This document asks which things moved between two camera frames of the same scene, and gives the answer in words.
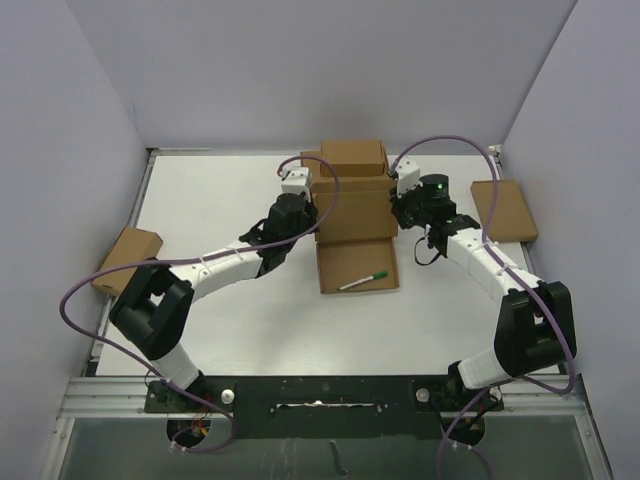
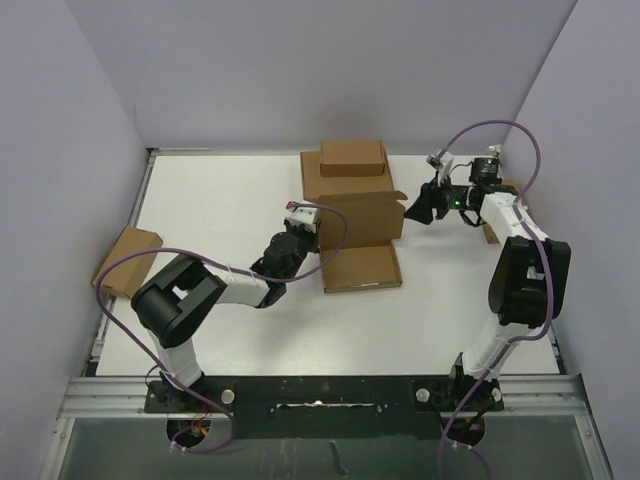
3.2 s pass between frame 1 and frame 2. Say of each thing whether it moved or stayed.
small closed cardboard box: stayed
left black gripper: moved
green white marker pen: moved
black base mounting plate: stayed
